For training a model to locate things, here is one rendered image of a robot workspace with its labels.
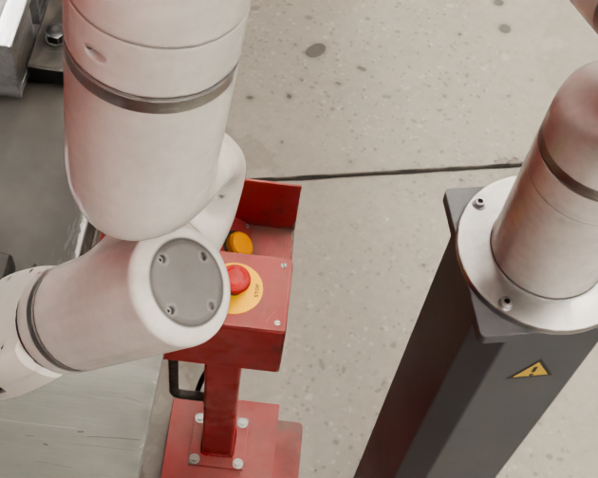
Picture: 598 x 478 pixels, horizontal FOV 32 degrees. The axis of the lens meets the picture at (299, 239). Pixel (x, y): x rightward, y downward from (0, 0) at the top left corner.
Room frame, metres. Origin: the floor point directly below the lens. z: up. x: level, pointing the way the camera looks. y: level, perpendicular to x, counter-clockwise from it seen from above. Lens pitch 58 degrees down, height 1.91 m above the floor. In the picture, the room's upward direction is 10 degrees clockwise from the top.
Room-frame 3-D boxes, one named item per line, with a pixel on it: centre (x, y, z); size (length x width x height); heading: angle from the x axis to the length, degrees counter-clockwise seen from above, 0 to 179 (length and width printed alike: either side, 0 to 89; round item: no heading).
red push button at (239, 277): (0.62, 0.07, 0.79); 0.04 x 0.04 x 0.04
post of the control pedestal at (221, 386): (0.67, 0.08, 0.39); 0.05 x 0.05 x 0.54; 3
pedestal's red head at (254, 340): (0.67, 0.08, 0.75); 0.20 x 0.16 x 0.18; 3
